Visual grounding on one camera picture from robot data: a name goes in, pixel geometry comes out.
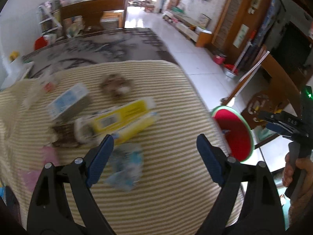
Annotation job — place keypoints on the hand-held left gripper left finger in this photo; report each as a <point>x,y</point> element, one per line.
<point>100,161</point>

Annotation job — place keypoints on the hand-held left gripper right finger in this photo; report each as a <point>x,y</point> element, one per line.
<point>210,161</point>

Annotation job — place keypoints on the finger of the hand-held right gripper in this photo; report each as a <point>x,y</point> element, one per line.
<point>271,117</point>
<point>277,128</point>

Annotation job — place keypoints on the blue plastic wrapper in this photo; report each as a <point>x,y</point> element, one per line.
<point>126,166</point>

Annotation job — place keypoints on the red bin with green rim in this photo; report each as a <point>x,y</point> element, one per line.
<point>234,134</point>

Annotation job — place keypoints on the dark brown torn carton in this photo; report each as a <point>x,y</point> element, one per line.
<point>64,135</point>

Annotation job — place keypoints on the long yellow box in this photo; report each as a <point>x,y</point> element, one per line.
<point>122,117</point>

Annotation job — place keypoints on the pink floral plastic bag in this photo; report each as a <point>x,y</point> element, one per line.
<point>50,156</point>

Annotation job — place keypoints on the blue and white carton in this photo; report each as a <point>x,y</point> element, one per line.
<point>67,101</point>

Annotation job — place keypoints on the brown wrapper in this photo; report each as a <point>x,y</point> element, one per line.
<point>116,85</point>

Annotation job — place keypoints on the clear wrapper with red label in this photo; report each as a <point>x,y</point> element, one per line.
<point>42,88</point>

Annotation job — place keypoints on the person's right forearm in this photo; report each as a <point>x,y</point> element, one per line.
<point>300,209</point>

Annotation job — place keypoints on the person's right hand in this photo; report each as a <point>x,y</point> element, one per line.
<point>305,173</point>

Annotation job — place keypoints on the carved wooden chair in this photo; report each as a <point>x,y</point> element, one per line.
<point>276,78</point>

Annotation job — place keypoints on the beaded rod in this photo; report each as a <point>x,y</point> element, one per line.
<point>249,74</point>

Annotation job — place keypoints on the metal basin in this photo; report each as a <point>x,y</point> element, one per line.
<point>231,70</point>

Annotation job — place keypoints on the red basin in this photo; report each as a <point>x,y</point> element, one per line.
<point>218,59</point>

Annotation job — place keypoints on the grey floral patterned mat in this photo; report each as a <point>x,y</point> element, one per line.
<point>102,46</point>

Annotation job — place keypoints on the white stand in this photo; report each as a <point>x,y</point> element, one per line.
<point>16,74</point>

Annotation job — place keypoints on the wooden television cabinet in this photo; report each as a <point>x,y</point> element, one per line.
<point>188,28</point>

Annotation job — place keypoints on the red bag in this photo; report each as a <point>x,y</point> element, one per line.
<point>41,42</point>

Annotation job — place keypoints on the small yellow item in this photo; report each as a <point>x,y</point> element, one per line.
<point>14,55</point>

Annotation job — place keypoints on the small wooden chairs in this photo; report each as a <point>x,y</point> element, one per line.
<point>149,2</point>

